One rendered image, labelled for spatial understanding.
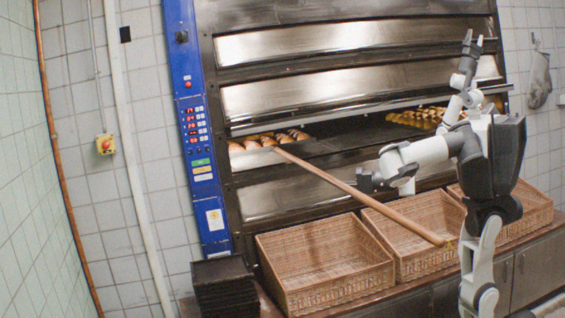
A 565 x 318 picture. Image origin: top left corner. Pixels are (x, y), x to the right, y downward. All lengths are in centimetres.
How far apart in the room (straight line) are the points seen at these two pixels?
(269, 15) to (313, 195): 96
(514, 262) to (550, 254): 35
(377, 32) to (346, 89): 38
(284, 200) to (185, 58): 88
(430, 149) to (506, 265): 127
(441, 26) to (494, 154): 129
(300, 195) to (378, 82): 74
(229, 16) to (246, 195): 91
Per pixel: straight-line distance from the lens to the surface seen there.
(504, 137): 177
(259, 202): 245
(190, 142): 231
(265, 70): 239
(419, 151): 158
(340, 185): 185
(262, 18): 242
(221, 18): 238
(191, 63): 229
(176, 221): 242
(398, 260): 231
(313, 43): 246
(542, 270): 301
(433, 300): 245
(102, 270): 252
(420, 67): 277
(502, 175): 181
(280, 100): 240
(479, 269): 202
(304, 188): 251
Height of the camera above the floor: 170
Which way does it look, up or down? 12 degrees down
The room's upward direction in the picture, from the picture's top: 8 degrees counter-clockwise
